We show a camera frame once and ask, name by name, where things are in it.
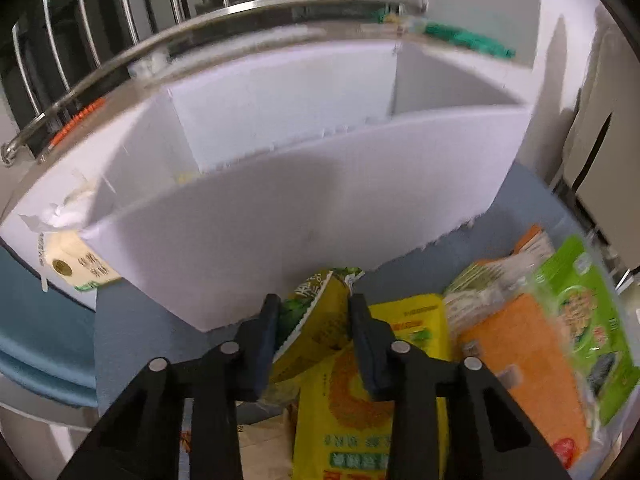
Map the white foam box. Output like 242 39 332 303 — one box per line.
0 37 533 333

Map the white cabinet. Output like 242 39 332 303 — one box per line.
560 22 640 281

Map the white green sill packet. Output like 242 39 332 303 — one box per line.
370 9 426 33

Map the yellow green snack packet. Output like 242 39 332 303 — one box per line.
270 266 366 386

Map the bright green snack packet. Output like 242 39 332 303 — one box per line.
530 234 633 426

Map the white green snack packet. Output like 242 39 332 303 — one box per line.
442 257 523 333

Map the blue curtain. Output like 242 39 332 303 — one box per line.
0 245 98 408

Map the orange white snack packet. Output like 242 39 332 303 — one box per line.
510 225 557 267

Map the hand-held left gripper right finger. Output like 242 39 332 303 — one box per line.
347 292 573 480

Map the brown paper packet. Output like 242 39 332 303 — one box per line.
180 405 301 480

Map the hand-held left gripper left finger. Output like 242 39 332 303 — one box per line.
56 294 281 480

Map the grey blue table cloth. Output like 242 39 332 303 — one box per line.
94 162 591 480

